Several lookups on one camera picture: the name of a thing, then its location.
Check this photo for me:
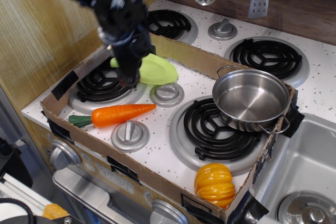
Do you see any rear right black burner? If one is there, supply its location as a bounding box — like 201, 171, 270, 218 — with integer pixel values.
224, 36, 310, 88

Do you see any silver oven knob right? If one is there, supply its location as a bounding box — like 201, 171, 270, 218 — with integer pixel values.
150, 199, 189, 224

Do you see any silver sink drain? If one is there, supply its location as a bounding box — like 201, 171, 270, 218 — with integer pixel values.
276, 190, 335, 223

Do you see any silver oven knob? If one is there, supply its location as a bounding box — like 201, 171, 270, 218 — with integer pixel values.
150, 199, 189, 224
50, 140, 81, 170

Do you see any rear left black burner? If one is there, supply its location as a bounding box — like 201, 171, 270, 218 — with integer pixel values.
148, 9, 198, 45

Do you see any orange toy pumpkin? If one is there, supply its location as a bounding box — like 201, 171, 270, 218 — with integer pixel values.
194, 163, 236, 209

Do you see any black cable bottom left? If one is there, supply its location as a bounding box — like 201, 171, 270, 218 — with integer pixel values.
0, 197, 35, 224

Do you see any silver knob middle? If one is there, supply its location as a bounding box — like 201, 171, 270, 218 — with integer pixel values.
150, 82, 184, 108

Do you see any black burner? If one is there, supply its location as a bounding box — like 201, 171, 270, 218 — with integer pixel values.
148, 9, 198, 45
224, 36, 310, 88
68, 57, 146, 114
169, 95, 266, 176

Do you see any light green toy broccoli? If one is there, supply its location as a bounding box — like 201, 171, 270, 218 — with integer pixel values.
110, 57, 119, 68

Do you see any orange toy carrot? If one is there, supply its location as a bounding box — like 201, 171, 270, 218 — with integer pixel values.
68, 104, 156, 128

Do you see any silver knob front centre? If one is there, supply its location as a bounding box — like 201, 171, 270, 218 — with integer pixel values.
111, 120, 149, 153

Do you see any front right black burner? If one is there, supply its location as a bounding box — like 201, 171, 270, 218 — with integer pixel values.
169, 95, 266, 176

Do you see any silver oven knob left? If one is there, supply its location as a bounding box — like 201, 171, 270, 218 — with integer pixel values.
50, 140, 81, 170

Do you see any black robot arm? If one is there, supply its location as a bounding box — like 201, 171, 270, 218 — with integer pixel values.
76, 0, 152, 88

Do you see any hanging metal spatula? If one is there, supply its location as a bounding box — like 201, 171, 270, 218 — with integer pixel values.
248, 0, 269, 19

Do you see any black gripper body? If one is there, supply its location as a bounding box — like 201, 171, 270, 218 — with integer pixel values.
107, 23, 151, 77

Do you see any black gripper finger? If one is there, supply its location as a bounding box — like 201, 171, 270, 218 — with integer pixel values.
117, 69, 136, 88
133, 71, 140, 87

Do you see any stainless steel pan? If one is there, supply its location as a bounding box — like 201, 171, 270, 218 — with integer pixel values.
212, 66, 290, 134

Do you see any silver oven door handle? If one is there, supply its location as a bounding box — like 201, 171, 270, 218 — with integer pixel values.
53, 168, 132, 223

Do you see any silver sink basin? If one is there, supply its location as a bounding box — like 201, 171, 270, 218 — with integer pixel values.
253, 114, 335, 223

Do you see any silver knob rear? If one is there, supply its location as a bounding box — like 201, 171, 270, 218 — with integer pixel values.
208, 19, 238, 41

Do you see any orange object bottom left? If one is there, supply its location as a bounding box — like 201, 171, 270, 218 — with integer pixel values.
42, 204, 69, 220

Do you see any light green plastic plate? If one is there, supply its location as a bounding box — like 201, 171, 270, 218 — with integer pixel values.
139, 54, 178, 85

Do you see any front left black burner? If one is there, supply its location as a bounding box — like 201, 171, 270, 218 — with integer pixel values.
68, 57, 146, 114

